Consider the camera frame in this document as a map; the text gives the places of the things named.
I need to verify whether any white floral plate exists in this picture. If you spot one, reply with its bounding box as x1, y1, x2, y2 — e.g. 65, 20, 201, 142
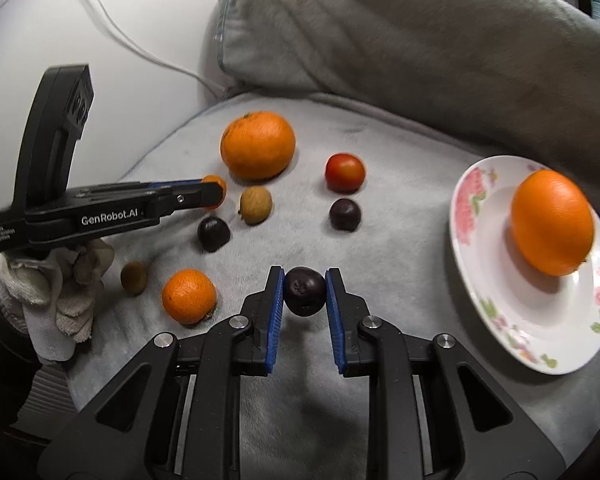
449, 155, 600, 376

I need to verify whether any tiny orange kumquat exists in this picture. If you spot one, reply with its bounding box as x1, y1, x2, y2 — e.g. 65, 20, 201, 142
200, 175, 228, 211

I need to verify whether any person's left hand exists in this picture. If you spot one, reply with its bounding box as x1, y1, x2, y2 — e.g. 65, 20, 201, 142
0, 236, 116, 364

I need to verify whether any red tomato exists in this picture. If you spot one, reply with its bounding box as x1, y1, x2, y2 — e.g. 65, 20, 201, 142
325, 153, 367, 194

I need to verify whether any grey pillow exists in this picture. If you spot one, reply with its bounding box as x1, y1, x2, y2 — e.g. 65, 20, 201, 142
212, 0, 600, 241

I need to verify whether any grey fleece blanket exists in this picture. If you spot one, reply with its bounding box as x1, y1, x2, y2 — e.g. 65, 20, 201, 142
65, 92, 600, 480

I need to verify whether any white cable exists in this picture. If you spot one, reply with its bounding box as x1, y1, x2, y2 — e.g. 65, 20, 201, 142
74, 0, 231, 98

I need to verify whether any small orange mandarin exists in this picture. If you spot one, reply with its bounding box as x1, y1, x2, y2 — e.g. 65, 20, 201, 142
161, 269, 218, 326

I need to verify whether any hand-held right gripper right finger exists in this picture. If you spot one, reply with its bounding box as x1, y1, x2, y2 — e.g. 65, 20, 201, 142
325, 267, 566, 480

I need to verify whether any large smooth orange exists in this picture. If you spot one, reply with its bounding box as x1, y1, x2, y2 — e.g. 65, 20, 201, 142
510, 169, 596, 277

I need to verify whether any large mandarin with stem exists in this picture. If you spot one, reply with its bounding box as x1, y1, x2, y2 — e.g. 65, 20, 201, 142
220, 111, 297, 182

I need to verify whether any brown longan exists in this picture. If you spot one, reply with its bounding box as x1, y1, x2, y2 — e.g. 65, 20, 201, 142
238, 186, 273, 226
120, 261, 149, 296

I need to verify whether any dark purple plum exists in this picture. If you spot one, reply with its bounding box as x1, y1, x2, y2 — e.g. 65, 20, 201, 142
196, 217, 231, 253
284, 266, 327, 317
328, 198, 363, 232

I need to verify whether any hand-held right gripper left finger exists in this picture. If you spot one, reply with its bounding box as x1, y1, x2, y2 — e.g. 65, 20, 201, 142
37, 266, 286, 480

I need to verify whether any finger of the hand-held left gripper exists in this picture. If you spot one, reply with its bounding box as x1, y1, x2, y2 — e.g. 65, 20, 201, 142
157, 181, 227, 217
147, 177, 206, 191

